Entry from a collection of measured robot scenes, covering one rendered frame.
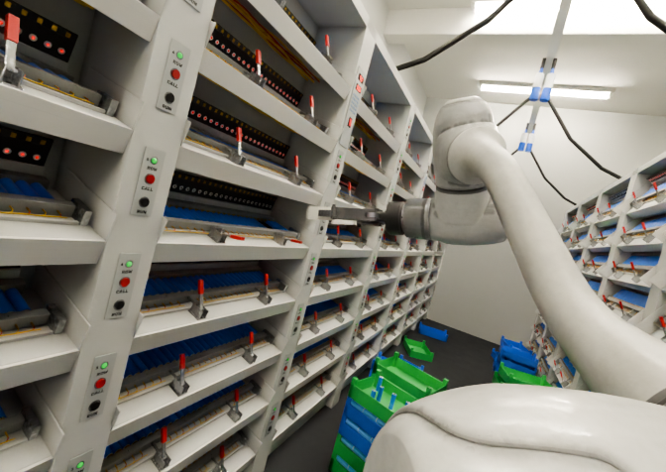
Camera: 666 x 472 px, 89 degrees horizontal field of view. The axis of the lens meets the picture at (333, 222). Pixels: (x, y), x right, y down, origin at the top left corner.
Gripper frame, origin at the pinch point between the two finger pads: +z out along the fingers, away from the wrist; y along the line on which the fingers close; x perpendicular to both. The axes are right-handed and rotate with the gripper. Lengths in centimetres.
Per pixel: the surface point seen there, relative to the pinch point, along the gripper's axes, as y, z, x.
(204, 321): -12.0, 24.6, -27.7
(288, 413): 57, 40, -81
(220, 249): -12.5, 21.1, -9.9
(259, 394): 30, 37, -63
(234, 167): -14.9, 16.8, 9.5
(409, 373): 107, -1, -71
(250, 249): -1.5, 21.1, -9.7
